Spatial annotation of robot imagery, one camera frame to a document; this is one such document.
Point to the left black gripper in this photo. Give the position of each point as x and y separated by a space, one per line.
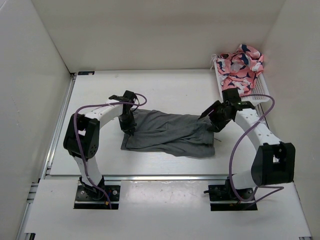
130 126

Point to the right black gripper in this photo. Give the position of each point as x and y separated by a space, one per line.
217 125

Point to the grey shorts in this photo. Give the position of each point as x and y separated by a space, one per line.
180 135

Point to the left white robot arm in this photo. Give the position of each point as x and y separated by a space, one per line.
83 132

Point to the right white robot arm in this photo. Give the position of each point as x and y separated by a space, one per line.
274 161

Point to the pink patterned shorts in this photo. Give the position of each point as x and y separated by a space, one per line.
240 69

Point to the white plastic basket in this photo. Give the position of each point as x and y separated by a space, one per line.
260 86

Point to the dark label sticker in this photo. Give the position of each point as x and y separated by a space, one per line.
85 73

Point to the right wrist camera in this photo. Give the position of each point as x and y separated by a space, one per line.
231 95

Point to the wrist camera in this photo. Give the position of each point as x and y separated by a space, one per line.
128 96
231 95

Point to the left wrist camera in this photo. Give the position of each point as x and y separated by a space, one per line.
128 96

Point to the aluminium frame rail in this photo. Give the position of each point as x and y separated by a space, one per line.
170 177

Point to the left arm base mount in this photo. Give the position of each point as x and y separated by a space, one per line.
93 199

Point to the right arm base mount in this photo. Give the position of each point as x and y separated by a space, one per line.
223 199

